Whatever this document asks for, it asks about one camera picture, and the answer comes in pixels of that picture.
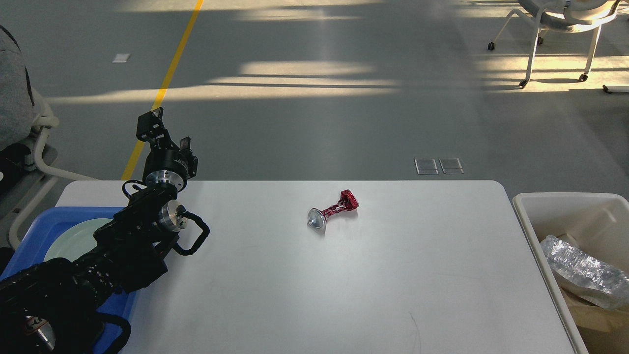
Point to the right floor outlet plate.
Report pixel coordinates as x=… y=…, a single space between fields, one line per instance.
x=451 y=166

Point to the aluminium foil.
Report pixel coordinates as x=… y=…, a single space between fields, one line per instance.
x=584 y=276

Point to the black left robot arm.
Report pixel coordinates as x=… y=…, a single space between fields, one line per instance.
x=53 y=307

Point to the white chair top right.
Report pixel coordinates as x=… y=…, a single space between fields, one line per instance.
x=561 y=16

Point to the left floor outlet plate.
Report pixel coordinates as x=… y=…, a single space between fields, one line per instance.
x=426 y=166

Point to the light green plate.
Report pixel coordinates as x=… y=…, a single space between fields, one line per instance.
x=76 y=241

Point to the floor outlet plate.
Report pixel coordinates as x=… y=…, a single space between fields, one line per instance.
x=451 y=166
x=426 y=166

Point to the white chair left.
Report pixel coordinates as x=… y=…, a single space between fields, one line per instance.
x=27 y=171

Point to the brown paper bag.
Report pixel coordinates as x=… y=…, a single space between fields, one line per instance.
x=590 y=316

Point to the crushed red soda can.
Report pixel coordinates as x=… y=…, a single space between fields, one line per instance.
x=317 y=219

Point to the blue plastic tray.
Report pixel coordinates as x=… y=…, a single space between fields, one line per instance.
x=43 y=232

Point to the white chair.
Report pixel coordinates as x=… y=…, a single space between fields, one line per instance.
x=561 y=16
x=27 y=171

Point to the white plastic bin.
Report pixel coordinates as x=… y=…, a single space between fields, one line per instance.
x=600 y=223

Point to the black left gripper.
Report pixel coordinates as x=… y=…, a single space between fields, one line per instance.
x=165 y=164

